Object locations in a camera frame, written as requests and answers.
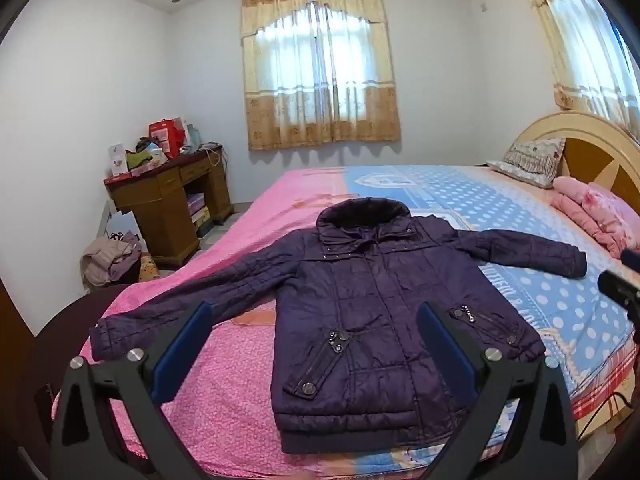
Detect white card box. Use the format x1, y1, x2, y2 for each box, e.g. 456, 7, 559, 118
107, 142, 127, 177

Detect stacked boxes in desk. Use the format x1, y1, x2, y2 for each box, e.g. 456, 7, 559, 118
186, 192, 210, 236

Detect cream wooden bed headboard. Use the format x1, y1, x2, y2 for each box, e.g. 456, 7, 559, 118
512, 111, 640, 211

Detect green cloth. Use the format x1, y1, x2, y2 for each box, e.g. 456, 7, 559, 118
126, 150, 156, 171

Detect brown wooden desk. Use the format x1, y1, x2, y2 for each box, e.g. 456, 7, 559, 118
103, 145, 235, 267

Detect purple quilted jacket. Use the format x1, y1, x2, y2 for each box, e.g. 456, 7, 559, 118
90, 198, 588, 456

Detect black cable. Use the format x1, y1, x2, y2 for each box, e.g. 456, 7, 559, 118
575, 390, 636, 441

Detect pink floral blanket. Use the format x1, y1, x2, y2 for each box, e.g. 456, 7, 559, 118
52, 167, 351, 480

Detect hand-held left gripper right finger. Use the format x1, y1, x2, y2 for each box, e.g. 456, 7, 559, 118
416, 301, 581, 480

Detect yellow sheer window curtain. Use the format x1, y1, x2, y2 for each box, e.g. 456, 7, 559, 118
510, 0, 640, 133

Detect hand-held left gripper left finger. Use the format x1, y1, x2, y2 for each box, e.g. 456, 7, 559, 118
50, 301, 216, 480

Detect pink folded quilt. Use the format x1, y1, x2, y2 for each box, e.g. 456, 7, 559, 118
550, 176, 640, 259

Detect pile of pale clothes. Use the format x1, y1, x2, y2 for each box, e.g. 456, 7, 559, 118
81, 232, 143, 288

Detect yellow patterned window curtain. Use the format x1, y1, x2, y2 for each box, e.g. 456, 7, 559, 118
240, 0, 402, 151

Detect floral ruffled pillow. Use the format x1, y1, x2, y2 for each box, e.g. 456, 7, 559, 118
486, 137, 566, 189

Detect white paper bag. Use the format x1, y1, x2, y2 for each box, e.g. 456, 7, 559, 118
103, 209, 146, 251

